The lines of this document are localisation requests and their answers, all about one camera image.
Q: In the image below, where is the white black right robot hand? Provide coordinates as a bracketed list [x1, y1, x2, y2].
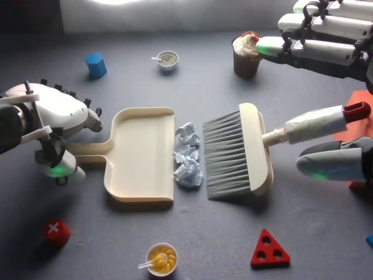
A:
[256, 0, 373, 187]

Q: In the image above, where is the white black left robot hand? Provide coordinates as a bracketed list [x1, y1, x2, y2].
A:
[5, 78, 104, 187]

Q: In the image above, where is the cream plastic dustpan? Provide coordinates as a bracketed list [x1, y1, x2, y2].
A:
[68, 107, 176, 204]

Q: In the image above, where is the blue hexagonal block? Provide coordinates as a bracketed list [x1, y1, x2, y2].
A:
[85, 52, 108, 79]

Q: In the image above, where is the orange foam cube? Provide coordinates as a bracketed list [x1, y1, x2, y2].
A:
[333, 90, 373, 192]

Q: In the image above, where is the toy cupcake with cream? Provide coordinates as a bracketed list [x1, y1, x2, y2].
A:
[232, 30, 265, 79]

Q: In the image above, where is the small bowl with greenish food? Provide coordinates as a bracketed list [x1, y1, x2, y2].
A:
[151, 50, 180, 74]

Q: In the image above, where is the red cylinder with white cross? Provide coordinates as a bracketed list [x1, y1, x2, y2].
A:
[43, 218, 71, 247]

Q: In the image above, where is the small bowl with yellow food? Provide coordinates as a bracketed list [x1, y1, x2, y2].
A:
[138, 242, 178, 277]

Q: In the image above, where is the grey tablecloth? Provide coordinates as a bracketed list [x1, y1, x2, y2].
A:
[0, 27, 373, 280]

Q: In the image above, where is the red triangle with three holes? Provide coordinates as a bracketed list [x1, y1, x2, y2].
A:
[251, 228, 291, 269]

